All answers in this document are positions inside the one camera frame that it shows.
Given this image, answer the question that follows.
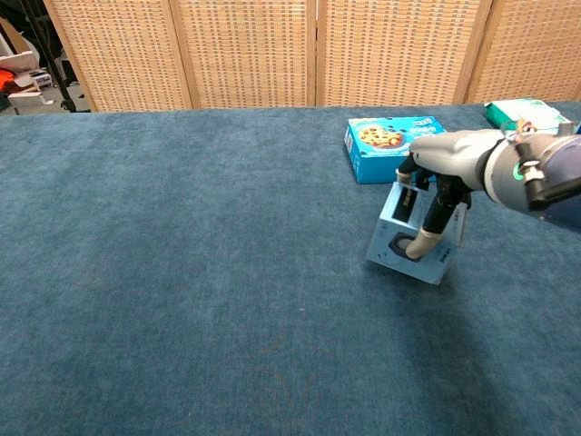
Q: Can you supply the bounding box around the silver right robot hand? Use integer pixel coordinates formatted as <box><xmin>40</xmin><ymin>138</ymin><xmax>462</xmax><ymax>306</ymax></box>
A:
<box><xmin>395</xmin><ymin>129</ymin><xmax>506</xmax><ymax>262</ymax></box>

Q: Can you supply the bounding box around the small light blue speaker box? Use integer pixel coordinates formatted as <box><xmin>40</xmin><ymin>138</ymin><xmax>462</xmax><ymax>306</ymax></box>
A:
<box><xmin>365</xmin><ymin>181</ymin><xmax>468</xmax><ymax>286</ymax></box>

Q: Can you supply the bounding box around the blue cookie box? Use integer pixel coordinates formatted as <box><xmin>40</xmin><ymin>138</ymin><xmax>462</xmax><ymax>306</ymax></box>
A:
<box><xmin>343</xmin><ymin>115</ymin><xmax>448</xmax><ymax>185</ymax></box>

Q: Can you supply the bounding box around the green wet wipes pack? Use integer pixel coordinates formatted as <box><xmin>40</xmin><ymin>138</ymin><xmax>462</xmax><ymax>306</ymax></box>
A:
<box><xmin>483</xmin><ymin>98</ymin><xmax>574</xmax><ymax>134</ymax></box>

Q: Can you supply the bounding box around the wicker folding screen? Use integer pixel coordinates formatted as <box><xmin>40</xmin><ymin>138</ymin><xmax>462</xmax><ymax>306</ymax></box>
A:
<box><xmin>43</xmin><ymin>0</ymin><xmax>581</xmax><ymax>113</ymax></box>

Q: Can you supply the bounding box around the dark blue table cloth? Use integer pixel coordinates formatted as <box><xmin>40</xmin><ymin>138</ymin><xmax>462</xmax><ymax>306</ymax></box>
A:
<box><xmin>0</xmin><ymin>100</ymin><xmax>581</xmax><ymax>436</ymax></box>

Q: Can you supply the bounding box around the black tripod stand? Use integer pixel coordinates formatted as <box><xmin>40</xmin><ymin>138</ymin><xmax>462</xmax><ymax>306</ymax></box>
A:
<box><xmin>20</xmin><ymin>0</ymin><xmax>78</xmax><ymax>114</ymax></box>

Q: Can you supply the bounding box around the orange cloth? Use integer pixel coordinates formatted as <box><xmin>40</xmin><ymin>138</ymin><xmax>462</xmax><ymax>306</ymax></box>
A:
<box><xmin>0</xmin><ymin>67</ymin><xmax>20</xmax><ymax>95</ymax></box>

